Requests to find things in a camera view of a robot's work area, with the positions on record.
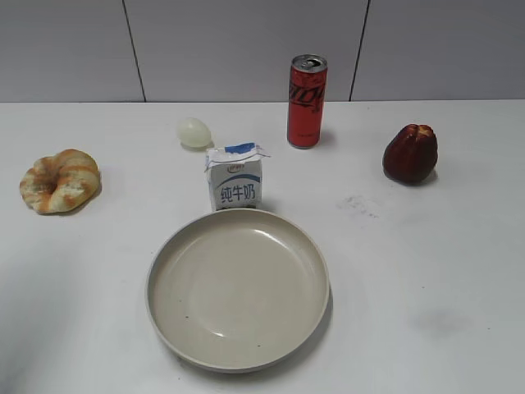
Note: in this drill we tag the white blue milk carton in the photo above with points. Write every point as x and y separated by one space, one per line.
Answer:
234 174

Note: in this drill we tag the beige round plate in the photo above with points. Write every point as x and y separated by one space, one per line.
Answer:
237 290

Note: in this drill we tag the twisted bread roll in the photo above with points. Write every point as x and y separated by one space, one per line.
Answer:
60 183

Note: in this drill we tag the red soda can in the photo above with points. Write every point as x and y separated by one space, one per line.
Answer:
307 87

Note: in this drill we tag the white egg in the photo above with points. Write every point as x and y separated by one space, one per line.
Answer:
193 133

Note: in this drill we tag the dark red wax apple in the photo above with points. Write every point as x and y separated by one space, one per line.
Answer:
412 155

